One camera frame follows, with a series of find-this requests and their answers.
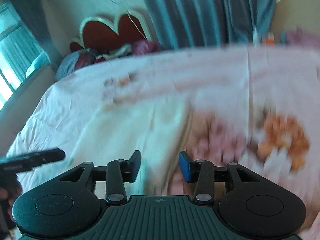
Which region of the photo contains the cream white knit garment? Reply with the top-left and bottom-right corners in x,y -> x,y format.
70,95 -> 193,195

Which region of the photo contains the pile of clothes at headboard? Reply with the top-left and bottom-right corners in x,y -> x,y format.
55,40 -> 162,80

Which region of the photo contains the person's left hand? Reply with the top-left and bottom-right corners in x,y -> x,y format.
1,173 -> 22,232

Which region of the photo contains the pink floral bed sheet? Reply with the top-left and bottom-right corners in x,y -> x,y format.
8,46 -> 319,239

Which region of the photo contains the window with teal curtain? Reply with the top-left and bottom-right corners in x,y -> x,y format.
1,0 -> 62,107

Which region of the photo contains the red white scalloped headboard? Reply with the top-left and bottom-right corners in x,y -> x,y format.
69,10 -> 152,54

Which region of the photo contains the blue grey curtain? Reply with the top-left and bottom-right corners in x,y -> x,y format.
144,0 -> 276,49

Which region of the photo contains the round beige wooden furniture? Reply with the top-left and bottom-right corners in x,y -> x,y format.
270,0 -> 319,41

